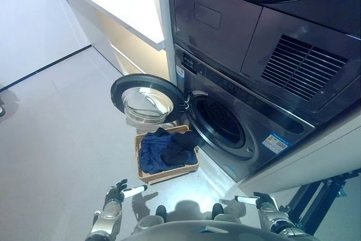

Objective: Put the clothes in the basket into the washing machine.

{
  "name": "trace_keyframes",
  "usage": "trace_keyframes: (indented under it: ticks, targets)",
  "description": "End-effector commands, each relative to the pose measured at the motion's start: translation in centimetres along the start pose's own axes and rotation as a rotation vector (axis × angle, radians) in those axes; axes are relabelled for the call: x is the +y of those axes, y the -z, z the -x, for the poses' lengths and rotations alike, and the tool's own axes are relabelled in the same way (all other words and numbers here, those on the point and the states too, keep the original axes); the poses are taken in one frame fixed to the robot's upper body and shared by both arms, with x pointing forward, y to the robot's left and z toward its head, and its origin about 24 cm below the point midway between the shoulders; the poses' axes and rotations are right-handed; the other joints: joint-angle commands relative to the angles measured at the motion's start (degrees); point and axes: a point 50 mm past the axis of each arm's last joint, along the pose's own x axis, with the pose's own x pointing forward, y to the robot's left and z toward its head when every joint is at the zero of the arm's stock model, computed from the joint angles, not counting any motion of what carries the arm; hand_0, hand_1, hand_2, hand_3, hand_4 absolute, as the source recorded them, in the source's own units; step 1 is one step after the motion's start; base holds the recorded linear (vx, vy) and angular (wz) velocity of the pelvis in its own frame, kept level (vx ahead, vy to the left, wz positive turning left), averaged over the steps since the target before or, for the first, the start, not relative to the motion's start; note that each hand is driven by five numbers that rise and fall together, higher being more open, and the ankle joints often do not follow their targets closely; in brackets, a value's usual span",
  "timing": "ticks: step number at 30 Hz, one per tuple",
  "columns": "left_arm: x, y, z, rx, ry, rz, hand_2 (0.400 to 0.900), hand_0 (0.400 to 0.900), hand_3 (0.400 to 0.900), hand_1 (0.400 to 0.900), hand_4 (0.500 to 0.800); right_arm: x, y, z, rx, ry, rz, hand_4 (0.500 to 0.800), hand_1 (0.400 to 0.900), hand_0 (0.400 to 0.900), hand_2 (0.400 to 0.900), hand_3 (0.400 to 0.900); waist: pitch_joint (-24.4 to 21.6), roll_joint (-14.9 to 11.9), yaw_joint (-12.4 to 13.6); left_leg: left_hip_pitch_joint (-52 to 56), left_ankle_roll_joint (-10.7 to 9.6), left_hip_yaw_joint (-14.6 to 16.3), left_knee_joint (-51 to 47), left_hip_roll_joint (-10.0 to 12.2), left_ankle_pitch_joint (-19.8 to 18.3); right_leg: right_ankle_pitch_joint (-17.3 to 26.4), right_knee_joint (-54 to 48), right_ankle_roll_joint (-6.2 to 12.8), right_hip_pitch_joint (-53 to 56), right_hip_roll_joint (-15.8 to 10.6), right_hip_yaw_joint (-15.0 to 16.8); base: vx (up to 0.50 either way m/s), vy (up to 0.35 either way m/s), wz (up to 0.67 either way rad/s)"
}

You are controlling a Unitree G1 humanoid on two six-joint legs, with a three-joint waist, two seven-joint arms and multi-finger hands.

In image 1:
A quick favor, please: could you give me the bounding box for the blue garment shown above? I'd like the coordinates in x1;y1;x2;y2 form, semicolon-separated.
139;132;198;174

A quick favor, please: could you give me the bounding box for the energy label sticker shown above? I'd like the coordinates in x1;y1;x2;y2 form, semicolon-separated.
262;133;289;153

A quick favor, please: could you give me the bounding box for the black left robot foot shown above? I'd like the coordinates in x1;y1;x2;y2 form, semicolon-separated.
156;205;167;221

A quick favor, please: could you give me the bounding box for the white counter cabinet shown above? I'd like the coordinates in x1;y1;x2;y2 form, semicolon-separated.
48;0;170;77

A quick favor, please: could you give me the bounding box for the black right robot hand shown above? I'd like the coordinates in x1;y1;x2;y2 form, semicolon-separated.
235;192;279;211

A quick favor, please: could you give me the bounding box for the grey front-load washing machine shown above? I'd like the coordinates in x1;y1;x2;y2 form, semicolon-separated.
173;43;316;182

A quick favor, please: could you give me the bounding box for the silver robot leg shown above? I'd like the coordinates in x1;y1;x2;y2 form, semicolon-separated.
213;214;240;224
132;214;166;235

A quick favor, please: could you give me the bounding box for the grey stacked dryer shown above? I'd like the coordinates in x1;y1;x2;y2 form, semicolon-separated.
166;0;361;112

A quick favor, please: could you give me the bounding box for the silver left robot leg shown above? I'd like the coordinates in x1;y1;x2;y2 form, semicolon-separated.
132;214;166;235

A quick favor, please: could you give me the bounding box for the grey robot torso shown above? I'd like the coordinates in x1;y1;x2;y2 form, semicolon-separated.
131;220;271;241

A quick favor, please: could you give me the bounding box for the white vertical side panel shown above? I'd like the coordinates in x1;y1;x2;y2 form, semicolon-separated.
155;0;181;86

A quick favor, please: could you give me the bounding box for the woven wicker laundry basket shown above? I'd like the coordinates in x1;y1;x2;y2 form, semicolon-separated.
134;124;200;185

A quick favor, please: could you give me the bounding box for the black right robot foot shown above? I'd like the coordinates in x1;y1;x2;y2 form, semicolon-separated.
212;203;224;218

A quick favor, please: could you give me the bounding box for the round washing machine door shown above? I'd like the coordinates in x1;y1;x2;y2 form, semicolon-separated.
110;73;186;125

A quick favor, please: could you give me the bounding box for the silver right robot leg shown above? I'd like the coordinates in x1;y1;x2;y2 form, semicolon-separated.
213;214;240;224

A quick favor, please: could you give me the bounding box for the black robot foot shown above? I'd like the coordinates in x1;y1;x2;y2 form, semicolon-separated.
156;205;167;221
212;203;224;218

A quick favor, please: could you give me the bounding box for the black tripod stand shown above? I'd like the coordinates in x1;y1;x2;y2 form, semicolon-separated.
284;169;361;229

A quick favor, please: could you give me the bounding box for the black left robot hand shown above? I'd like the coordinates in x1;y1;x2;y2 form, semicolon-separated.
104;178;148;204

